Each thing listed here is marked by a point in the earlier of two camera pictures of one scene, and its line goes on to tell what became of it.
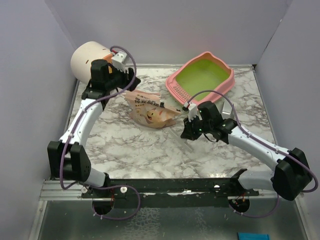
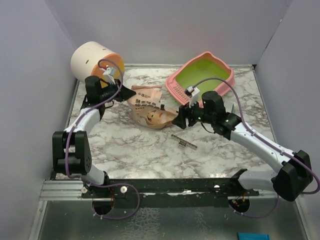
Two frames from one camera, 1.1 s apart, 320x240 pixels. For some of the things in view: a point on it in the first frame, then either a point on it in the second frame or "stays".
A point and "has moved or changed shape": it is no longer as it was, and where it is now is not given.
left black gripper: (127, 77) to (124, 93)
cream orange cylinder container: (82, 56) stays
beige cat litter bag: (146, 109) has moved or changed shape
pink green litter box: (202, 72) stays
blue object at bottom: (250, 236) stays
